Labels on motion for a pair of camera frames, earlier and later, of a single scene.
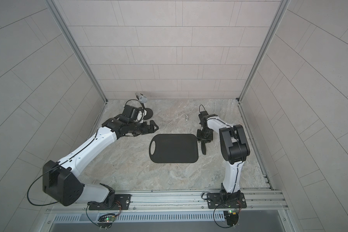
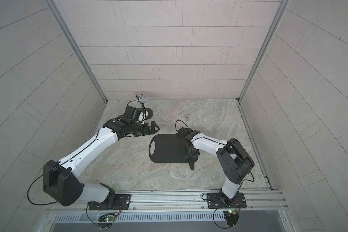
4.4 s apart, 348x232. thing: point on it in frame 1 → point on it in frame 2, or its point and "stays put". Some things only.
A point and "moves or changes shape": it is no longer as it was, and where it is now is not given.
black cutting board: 174,148 stays put
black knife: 203,148 moves or changes shape
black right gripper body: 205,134 → 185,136
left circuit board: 106,221 stays put
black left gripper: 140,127 stays put
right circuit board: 232,217 stays put
